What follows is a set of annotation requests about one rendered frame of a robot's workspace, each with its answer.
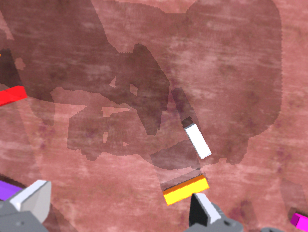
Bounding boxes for red rod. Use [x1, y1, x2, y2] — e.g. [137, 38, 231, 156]
[0, 86, 27, 106]

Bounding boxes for white rectangular block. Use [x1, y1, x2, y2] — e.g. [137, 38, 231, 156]
[184, 123, 212, 159]

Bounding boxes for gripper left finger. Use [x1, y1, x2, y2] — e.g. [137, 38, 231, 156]
[0, 180, 52, 232]

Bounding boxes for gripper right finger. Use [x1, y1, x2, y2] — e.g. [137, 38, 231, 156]
[183, 193, 284, 232]

